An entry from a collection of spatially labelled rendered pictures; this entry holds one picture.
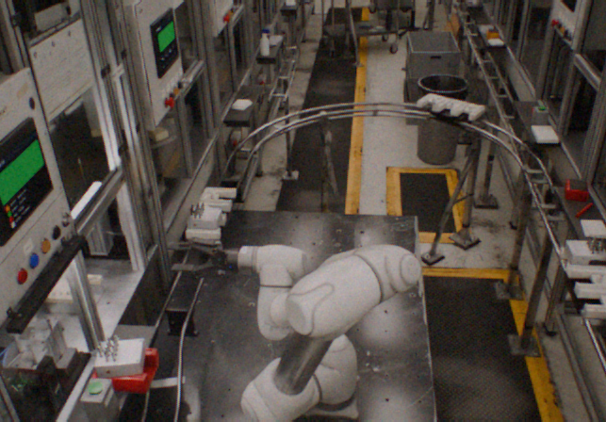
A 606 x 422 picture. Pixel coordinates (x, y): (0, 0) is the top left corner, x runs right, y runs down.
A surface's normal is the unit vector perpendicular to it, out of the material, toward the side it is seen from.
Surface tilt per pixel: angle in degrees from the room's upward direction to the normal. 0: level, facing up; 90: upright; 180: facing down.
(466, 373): 0
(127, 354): 0
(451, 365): 0
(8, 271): 90
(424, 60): 91
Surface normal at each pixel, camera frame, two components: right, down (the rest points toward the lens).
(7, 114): 0.99, 0.04
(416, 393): -0.03, -0.84
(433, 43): -0.08, 0.53
